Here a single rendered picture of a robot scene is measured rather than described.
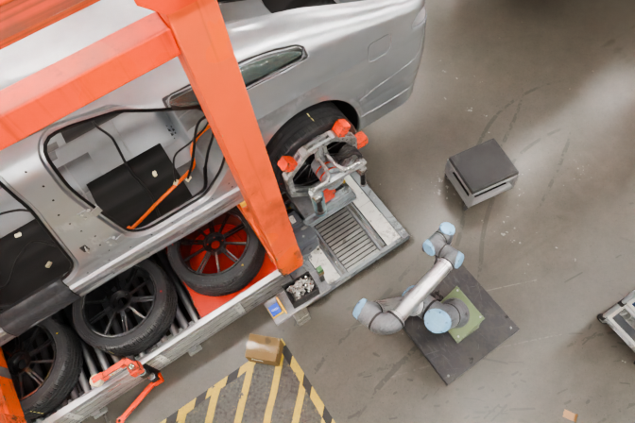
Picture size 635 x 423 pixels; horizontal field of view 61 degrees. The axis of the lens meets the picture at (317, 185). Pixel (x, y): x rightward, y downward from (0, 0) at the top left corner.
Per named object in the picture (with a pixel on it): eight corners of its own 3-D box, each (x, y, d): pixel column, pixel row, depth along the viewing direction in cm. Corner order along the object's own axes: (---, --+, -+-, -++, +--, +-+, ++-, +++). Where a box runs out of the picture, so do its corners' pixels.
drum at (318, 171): (328, 160, 365) (326, 150, 352) (346, 183, 355) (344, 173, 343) (310, 172, 362) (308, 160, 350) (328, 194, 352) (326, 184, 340)
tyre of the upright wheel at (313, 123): (352, 97, 372) (279, 98, 327) (373, 119, 361) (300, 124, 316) (313, 165, 410) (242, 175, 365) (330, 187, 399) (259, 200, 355)
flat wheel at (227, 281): (221, 197, 418) (213, 182, 397) (283, 245, 393) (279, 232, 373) (159, 261, 397) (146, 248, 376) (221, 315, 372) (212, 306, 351)
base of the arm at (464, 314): (475, 313, 333) (468, 317, 326) (457, 333, 341) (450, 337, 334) (453, 291, 342) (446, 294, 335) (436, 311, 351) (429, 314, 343)
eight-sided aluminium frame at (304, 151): (353, 161, 386) (350, 116, 339) (358, 168, 383) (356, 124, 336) (289, 201, 375) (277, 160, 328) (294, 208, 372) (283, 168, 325)
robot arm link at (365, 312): (429, 318, 341) (366, 335, 282) (407, 302, 351) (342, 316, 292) (440, 297, 338) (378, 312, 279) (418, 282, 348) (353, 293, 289)
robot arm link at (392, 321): (386, 338, 272) (466, 250, 296) (368, 324, 279) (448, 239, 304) (387, 348, 281) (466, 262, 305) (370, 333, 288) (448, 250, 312)
